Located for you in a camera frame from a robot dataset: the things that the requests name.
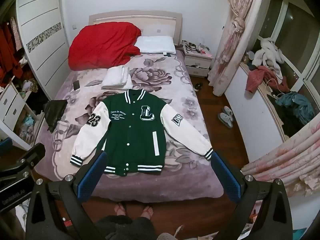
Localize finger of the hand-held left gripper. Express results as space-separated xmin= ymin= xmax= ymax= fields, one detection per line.
xmin=0 ymin=142 xmax=46 ymax=180
xmin=0 ymin=137 xmax=13 ymax=153

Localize white plush toy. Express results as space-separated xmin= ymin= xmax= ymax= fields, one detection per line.
xmin=251 ymin=37 xmax=284 ymax=80

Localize teal garment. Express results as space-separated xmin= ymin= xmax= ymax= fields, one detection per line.
xmin=277 ymin=92 xmax=315 ymax=125

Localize person's left foot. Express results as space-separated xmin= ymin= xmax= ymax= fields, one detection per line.
xmin=114 ymin=203 xmax=127 ymax=216

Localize black cloth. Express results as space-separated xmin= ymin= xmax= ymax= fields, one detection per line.
xmin=44 ymin=99 xmax=68 ymax=133

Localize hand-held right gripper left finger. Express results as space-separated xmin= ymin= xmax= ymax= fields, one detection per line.
xmin=25 ymin=150 xmax=109 ymax=240

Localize clutter of small toiletries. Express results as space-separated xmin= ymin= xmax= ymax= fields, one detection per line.
xmin=182 ymin=40 xmax=213 ymax=57

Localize green and white varsity jacket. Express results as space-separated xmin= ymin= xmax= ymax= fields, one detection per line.
xmin=70 ymin=89 xmax=214 ymax=177

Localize folded white cloth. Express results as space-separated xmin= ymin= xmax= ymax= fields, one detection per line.
xmin=101 ymin=65 xmax=133 ymax=90

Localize loose pink floral curtain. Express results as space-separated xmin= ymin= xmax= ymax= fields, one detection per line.
xmin=241 ymin=122 xmax=320 ymax=198

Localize person's dark pants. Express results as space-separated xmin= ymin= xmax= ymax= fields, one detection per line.
xmin=92 ymin=215 xmax=156 ymax=240

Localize white wardrobe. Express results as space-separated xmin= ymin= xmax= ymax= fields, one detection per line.
xmin=15 ymin=0 xmax=73 ymax=100

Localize white bay window ledge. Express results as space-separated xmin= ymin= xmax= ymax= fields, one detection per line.
xmin=224 ymin=62 xmax=320 ymax=160

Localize white pillow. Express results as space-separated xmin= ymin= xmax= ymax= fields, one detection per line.
xmin=135 ymin=35 xmax=177 ymax=55

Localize beige bed headboard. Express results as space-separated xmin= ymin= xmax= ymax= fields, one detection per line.
xmin=89 ymin=10 xmax=183 ymax=52

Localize person's foot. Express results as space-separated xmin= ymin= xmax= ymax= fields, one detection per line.
xmin=141 ymin=205 xmax=153 ymax=218
xmin=114 ymin=203 xmax=127 ymax=216

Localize white nightstand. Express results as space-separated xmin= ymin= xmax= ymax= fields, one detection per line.
xmin=182 ymin=41 xmax=215 ymax=78

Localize hanging red clothes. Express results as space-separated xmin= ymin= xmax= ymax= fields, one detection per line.
xmin=0 ymin=21 xmax=23 ymax=85

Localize white drawer unit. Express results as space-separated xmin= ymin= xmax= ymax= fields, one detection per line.
xmin=0 ymin=82 xmax=44 ymax=150

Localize red quilt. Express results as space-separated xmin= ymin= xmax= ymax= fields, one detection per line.
xmin=68 ymin=22 xmax=142 ymax=72

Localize tied pink floral curtain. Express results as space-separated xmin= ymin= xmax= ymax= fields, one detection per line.
xmin=208 ymin=0 xmax=265 ymax=97

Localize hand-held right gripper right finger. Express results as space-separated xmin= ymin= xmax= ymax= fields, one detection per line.
xmin=210 ymin=152 xmax=294 ymax=240

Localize person's right foot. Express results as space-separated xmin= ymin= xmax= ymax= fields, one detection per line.
xmin=141 ymin=205 xmax=153 ymax=218

